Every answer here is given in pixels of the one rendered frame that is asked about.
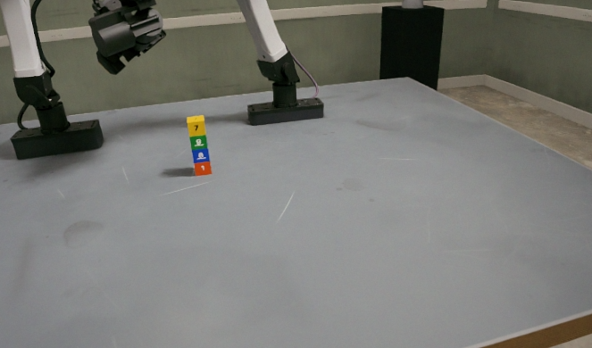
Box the blue block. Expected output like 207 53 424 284
192 148 210 163

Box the yellow block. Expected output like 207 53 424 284
188 116 206 137

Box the orange block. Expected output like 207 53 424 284
194 162 212 176

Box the green block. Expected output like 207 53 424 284
189 135 208 150

